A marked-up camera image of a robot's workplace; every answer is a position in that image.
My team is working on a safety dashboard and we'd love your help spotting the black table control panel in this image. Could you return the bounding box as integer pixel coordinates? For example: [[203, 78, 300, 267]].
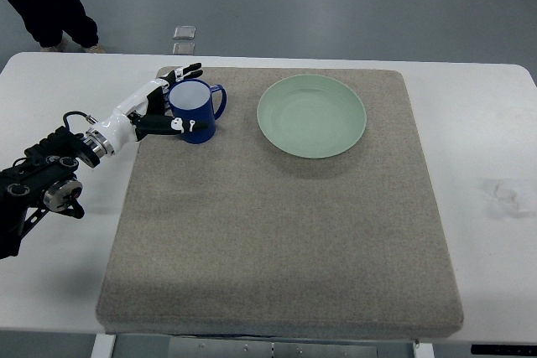
[[471, 345, 537, 357]]

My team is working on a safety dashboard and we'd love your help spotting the lower metal floor plate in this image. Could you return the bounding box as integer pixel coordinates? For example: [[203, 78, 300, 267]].
[[172, 42, 196, 55]]

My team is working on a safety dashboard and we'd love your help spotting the blue mug white inside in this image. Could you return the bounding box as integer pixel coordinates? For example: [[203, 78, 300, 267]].
[[169, 79, 227, 144]]

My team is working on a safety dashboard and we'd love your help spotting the beige felt mat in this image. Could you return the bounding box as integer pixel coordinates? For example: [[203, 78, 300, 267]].
[[96, 68, 464, 340]]

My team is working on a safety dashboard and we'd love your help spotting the upper metal floor plate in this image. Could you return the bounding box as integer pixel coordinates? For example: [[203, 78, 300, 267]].
[[173, 26, 196, 39]]

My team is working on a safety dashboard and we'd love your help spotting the person in black trousers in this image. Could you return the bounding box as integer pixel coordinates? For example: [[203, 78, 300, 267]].
[[7, 0, 105, 54]]

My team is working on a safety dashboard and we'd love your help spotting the metal table frame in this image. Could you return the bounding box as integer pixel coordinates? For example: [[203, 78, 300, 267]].
[[91, 335, 435, 357]]

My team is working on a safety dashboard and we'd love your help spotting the metal floor plate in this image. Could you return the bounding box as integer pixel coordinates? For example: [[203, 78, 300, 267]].
[[172, 42, 196, 55], [173, 26, 196, 39]]

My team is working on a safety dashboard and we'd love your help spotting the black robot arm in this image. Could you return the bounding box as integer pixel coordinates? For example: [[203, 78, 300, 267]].
[[1, 111, 100, 258]]

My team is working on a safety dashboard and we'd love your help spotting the light green plate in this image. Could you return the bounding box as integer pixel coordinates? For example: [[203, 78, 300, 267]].
[[257, 74, 368, 159]]

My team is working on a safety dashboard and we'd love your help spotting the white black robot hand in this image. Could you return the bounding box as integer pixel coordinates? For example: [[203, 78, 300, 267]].
[[83, 63, 208, 158]]

